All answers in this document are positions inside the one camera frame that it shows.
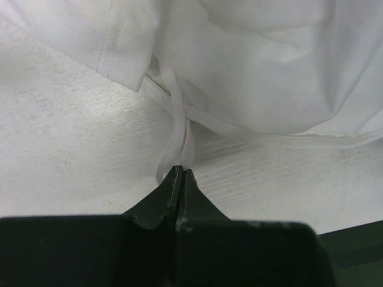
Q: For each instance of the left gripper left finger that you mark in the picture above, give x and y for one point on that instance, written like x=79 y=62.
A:
x=161 y=204

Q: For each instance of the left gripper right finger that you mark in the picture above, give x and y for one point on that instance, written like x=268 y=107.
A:
x=193 y=204

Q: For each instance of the white tank top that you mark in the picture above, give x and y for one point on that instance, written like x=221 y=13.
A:
x=299 y=73

